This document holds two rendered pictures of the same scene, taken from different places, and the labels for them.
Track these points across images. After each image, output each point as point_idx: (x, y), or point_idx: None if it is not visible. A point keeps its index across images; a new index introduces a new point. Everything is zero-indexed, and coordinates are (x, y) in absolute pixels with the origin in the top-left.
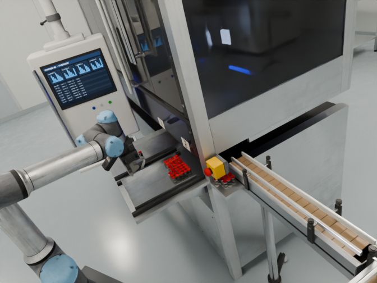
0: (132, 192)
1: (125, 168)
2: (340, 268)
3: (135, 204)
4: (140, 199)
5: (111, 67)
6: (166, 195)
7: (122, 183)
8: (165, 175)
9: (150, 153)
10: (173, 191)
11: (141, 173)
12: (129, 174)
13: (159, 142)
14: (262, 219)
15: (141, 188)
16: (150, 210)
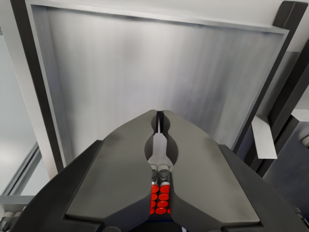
0: (184, 37)
1: (178, 147)
2: None
3: (100, 16)
4: (115, 48)
5: None
6: (51, 128)
7: (276, 23)
8: (159, 154)
9: (294, 163)
10: (54, 148)
11: (237, 111)
12: (140, 118)
13: (299, 190)
14: (22, 170)
15: (171, 78)
16: (22, 51)
